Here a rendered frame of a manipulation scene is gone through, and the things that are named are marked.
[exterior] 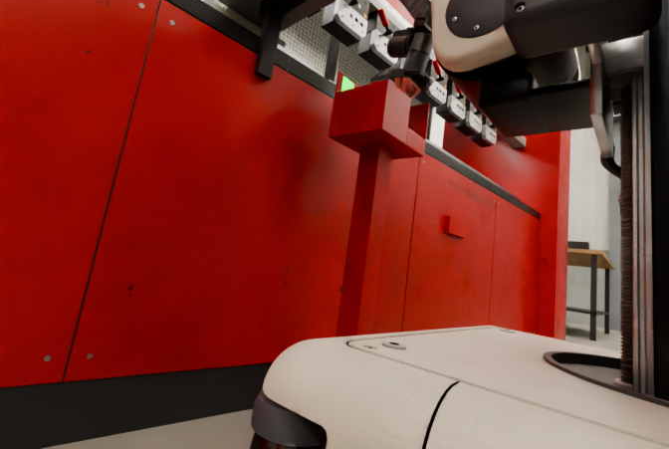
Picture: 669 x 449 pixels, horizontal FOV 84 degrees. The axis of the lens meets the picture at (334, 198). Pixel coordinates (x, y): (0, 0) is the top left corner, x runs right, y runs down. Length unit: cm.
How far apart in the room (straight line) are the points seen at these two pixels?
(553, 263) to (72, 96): 250
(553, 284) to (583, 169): 583
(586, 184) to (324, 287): 746
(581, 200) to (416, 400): 797
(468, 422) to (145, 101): 74
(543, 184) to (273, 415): 255
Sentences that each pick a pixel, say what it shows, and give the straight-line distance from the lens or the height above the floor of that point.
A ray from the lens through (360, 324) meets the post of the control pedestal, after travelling 88.
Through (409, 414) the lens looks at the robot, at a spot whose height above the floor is 26.
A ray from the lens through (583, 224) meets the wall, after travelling 811.
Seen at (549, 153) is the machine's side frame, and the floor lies 127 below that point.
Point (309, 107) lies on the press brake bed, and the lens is 105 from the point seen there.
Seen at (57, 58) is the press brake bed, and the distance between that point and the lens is 81.
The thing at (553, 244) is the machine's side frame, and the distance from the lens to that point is 269.
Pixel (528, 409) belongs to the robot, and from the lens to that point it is 29.
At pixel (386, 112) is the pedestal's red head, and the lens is 86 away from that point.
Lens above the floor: 35
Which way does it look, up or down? 10 degrees up
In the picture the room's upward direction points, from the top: 8 degrees clockwise
